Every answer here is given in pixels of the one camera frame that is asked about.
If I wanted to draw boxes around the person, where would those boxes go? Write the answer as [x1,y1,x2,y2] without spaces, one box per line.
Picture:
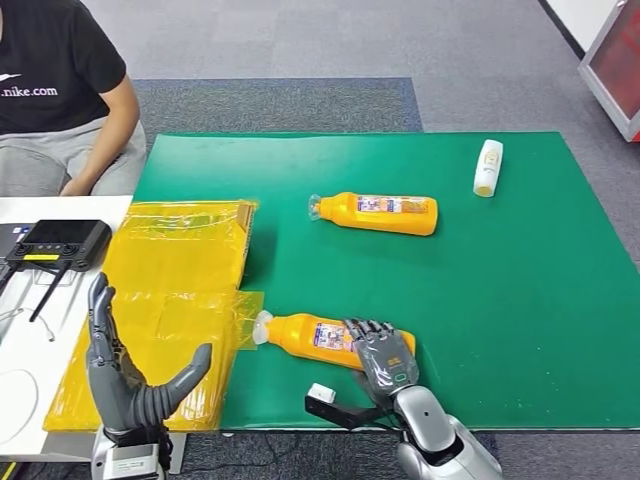
[0,0,147,198]

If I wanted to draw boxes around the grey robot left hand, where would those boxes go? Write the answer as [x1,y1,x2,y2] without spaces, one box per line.
[85,271,214,435]

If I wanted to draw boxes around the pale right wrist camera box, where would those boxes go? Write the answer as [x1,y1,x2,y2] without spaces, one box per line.
[306,382,337,406]

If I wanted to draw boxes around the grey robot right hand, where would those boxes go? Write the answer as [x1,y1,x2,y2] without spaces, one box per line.
[343,319,420,409]

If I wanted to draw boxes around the red and white cabinet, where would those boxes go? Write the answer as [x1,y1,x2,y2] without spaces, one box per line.
[578,0,640,144]

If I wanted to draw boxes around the black controller with antennas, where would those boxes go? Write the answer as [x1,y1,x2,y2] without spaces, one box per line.
[0,219,113,325]

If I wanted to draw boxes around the green table mat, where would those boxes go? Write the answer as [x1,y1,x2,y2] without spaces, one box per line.
[132,131,640,433]

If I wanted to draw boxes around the person's left hand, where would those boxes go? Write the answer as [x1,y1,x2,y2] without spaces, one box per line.
[60,177,94,198]

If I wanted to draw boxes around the white plastic bottle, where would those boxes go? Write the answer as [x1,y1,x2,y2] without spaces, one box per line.
[472,139,504,199]

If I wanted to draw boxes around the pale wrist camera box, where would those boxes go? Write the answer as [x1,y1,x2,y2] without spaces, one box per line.
[102,443,162,480]
[306,382,337,406]

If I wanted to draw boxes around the white cable loop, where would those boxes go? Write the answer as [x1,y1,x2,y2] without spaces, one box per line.
[0,369,39,446]

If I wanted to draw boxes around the orange bottle with clear cap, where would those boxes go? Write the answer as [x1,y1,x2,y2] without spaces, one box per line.
[307,192,439,238]
[252,310,417,372]

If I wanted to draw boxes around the yellow plastic bag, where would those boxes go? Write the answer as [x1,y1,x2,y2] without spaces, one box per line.
[42,199,265,434]

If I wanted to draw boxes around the thin white cable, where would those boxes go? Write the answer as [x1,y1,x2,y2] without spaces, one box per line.
[0,307,56,344]

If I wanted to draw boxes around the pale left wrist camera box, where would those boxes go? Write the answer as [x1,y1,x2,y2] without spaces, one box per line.
[102,443,162,480]

